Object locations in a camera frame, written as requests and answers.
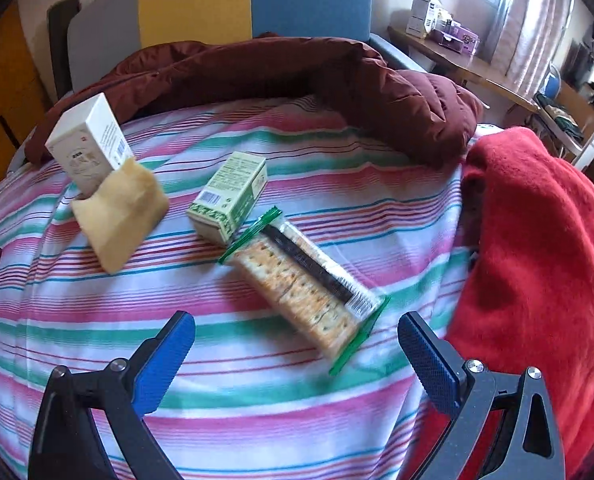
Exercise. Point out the pale striped curtain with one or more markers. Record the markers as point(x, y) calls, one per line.
point(532, 25)

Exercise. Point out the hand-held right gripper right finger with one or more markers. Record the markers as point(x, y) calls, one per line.
point(429, 360)

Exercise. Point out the white stacked boxes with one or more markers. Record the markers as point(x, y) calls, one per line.
point(419, 17)

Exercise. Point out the red blanket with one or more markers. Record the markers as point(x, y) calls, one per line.
point(537, 285)

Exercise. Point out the beige snack packet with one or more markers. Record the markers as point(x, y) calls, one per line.
point(119, 220)

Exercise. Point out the maroon quilted blanket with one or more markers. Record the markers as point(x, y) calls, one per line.
point(302, 80)

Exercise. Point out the grey yellow blue headboard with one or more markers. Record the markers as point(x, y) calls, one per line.
point(202, 10)

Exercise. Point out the wooden desk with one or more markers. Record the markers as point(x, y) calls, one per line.
point(452, 64)

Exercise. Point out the striped bed sheet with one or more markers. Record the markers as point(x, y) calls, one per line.
point(227, 410)

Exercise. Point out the wooden wardrobe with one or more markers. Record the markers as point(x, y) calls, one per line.
point(2, 95)

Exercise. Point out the green and white carton box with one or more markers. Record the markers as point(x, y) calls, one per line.
point(229, 200)

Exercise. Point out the cracker packet with green edges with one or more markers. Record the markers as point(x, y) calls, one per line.
point(302, 287)

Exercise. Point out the purple box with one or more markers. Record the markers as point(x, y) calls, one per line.
point(454, 40)

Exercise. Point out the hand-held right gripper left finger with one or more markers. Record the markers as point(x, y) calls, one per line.
point(164, 360)

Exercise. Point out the wooden side table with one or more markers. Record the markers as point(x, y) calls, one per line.
point(574, 127)

